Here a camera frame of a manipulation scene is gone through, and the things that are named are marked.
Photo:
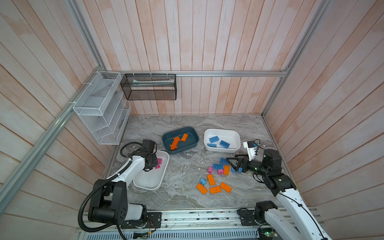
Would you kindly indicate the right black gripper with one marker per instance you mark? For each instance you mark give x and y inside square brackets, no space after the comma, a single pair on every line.
[245,160]

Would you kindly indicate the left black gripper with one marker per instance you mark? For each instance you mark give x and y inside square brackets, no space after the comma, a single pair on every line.
[155,162]

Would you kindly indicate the long orange lego stack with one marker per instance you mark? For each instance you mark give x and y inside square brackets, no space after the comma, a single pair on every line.
[175,143]

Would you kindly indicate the orange lego brick top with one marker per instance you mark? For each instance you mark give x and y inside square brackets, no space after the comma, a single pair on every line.
[184,137]

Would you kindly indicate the orange lego brick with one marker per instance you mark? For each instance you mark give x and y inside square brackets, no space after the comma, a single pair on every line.
[227,170]
[184,137]
[214,190]
[225,187]
[211,180]
[202,189]

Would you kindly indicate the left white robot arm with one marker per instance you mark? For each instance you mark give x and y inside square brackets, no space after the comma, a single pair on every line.
[108,201]

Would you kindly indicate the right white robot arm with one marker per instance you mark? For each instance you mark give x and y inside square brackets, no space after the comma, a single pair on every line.
[306,226]

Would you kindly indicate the orange lego brick upright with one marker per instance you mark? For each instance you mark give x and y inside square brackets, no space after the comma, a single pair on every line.
[227,170]

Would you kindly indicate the white bin left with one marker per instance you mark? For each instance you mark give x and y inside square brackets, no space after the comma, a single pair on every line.
[152,180]

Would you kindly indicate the white bin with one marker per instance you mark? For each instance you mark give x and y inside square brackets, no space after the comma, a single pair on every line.
[152,180]
[229,136]

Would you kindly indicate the white bin back right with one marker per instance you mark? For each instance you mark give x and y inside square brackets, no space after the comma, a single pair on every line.
[229,136]

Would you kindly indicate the orange lego brick bottom right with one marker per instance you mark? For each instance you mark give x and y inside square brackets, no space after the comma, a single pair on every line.
[225,187]

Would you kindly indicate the orange lego brick centre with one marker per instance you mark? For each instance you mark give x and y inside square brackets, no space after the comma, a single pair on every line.
[211,180]

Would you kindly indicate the orange lego brick bottom middle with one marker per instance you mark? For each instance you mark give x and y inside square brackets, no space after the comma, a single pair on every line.
[214,190]

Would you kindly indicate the small blue lego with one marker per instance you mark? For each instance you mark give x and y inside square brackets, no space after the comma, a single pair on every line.
[202,181]

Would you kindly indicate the teal plastic bin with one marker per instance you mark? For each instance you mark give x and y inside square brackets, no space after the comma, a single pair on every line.
[191,142]

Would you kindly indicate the orange lego brick bottom left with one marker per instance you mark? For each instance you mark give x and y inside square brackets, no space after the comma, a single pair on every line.
[202,189]

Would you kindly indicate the black mesh basket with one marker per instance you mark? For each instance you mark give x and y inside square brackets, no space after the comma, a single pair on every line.
[149,87]

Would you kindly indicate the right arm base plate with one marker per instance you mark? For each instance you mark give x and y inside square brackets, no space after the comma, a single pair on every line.
[247,217]

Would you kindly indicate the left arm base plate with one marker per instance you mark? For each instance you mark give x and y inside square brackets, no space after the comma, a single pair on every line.
[151,221]

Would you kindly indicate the white wire mesh shelf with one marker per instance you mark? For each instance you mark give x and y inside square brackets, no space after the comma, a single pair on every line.
[102,109]

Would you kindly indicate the aluminium front rail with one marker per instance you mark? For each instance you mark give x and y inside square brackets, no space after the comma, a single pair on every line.
[225,218]

